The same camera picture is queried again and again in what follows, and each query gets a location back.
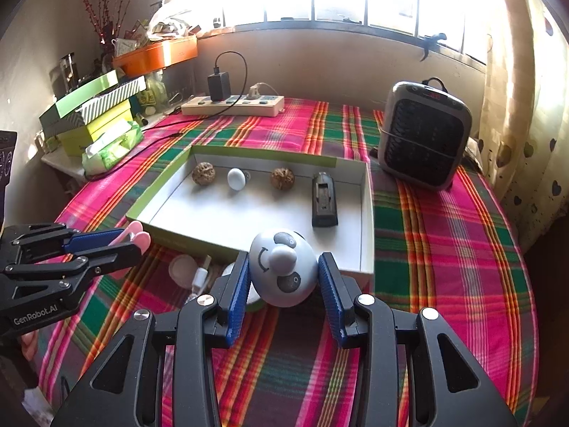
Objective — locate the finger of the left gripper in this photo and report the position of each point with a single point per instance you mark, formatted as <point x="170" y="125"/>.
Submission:
<point x="49" y="260"/>
<point x="59" y="238"/>

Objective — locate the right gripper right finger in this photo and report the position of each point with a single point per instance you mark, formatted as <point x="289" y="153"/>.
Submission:
<point x="412" y="359"/>

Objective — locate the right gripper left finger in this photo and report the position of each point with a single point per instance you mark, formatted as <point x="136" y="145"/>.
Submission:
<point x="124" y="385"/>

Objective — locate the pink plastic clip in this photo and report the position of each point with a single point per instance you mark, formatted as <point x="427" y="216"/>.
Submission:
<point x="134" y="234"/>

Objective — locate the white round lidded jar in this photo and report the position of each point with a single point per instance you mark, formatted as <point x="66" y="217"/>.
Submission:
<point x="182" y="270"/>

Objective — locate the large brown walnut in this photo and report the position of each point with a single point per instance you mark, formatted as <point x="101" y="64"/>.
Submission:
<point x="203" y="174"/>

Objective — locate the white round ball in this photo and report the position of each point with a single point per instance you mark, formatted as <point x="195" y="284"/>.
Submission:
<point x="237" y="179"/>

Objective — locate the white panda toy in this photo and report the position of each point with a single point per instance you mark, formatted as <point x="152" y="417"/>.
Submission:
<point x="283" y="268"/>

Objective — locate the black battery charger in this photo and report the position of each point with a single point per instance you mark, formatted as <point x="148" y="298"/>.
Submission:
<point x="324" y="207"/>

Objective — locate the small brown walnut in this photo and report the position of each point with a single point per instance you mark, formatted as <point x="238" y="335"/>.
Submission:
<point x="282" y="179"/>

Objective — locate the white green thread spool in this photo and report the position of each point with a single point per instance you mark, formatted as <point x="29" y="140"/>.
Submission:
<point x="253" y="301"/>

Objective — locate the green tissue pack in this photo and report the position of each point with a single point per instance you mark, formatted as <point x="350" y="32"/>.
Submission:
<point x="113" y="145"/>

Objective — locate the yellow green box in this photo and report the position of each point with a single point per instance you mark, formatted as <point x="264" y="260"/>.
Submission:
<point x="76" y="141"/>

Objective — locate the green lid box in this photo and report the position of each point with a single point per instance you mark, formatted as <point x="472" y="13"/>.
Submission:
<point x="70" y="102"/>

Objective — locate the striped white box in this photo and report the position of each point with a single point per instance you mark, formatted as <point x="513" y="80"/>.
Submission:
<point x="55" y="123"/>

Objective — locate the plaid pink green cloth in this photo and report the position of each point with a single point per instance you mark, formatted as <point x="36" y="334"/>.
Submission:
<point x="452" y="250"/>

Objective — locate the green white cardboard tray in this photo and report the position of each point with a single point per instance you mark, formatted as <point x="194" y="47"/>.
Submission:
<point x="217" y="221"/>

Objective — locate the orange box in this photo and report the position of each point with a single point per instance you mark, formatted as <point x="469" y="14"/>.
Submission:
<point x="157" y="55"/>

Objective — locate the red branch decoration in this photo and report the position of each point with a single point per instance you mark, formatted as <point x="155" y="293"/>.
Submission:
<point x="104" y="4"/>

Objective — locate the black power adapter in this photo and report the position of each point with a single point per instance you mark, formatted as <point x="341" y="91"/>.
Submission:
<point x="218" y="85"/>

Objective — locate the beige power strip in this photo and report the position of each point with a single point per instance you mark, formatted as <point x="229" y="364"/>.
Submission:
<point x="264" y="106"/>

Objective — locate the grey black space heater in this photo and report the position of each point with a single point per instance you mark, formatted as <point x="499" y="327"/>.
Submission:
<point x="424" y="133"/>

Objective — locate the beige patterned curtain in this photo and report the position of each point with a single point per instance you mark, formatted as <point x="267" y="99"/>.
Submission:
<point x="523" y="128"/>

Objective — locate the white plug with cable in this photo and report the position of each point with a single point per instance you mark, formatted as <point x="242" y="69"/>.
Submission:
<point x="255" y="93"/>

